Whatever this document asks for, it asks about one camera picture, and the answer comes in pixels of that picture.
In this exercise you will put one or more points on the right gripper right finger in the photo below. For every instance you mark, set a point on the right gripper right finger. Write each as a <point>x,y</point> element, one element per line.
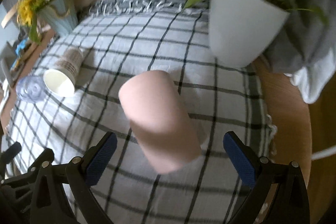
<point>290,202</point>

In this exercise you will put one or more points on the light blue ribbed vase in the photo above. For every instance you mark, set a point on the light blue ribbed vase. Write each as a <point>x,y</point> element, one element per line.
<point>60,15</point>

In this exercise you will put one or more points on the white sheer curtain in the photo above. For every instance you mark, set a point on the white sheer curtain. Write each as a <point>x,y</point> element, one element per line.
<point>311,80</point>

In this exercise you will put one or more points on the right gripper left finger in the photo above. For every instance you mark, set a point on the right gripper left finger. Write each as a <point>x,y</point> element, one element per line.
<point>50,203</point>

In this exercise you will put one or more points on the checkered tablecloth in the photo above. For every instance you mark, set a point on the checkered tablecloth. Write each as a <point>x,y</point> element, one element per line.
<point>121,39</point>

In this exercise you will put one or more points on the white paper cup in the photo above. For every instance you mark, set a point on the white paper cup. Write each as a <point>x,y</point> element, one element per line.
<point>61,78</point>

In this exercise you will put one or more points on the pink plastic cup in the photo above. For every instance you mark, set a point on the pink plastic cup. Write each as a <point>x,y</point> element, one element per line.
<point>159,121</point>

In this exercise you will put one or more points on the white plant pot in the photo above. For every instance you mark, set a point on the white plant pot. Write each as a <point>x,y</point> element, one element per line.
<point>240,30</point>

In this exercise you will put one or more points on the white ring lamp stand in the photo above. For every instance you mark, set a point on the white ring lamp stand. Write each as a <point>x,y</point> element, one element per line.
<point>324,153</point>

